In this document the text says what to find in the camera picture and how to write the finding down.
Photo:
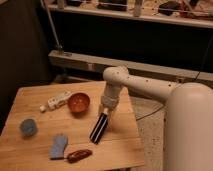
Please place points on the white wooden shelf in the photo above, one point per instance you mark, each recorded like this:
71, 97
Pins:
195, 13

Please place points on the blue round cup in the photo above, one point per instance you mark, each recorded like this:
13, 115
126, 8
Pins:
28, 127

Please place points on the red ceramic cup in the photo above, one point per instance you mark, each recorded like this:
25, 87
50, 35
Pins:
78, 102

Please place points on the wooden table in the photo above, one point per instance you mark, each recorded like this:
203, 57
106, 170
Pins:
120, 146

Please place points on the blue sponge cloth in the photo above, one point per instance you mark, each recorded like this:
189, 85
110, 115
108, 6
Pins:
58, 147

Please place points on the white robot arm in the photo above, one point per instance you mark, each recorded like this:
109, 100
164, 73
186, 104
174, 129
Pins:
188, 126

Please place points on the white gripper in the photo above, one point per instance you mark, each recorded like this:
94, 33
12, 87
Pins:
109, 99

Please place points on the dark red oblong object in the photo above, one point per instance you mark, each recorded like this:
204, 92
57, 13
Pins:
78, 155

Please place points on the metal lamp pole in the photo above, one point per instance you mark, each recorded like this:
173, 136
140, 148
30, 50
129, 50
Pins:
59, 47

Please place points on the small white cube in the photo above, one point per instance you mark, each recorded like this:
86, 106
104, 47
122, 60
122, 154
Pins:
42, 109

